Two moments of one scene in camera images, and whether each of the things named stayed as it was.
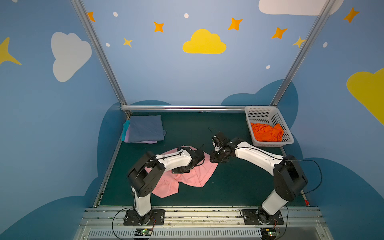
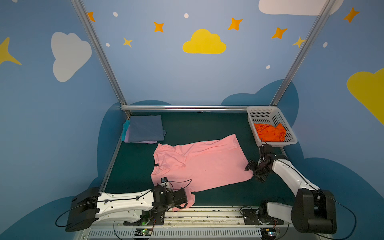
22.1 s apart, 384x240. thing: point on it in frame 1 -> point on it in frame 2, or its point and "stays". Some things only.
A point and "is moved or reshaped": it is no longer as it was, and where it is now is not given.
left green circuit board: x=143 y=232 stays
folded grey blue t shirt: x=146 y=128 stays
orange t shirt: x=265 y=133 stays
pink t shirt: x=168 y=183 is moved or reshaped
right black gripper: x=217 y=156 -> x=254 y=168
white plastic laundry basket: x=267 y=126 is moved or reshaped
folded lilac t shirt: x=127 y=138 stays
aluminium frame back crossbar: x=184 y=108 stays
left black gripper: x=183 y=168 -> x=182 y=196
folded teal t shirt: x=125 y=127 stays
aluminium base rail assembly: x=202 y=223 stays
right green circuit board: x=268 y=233 stays
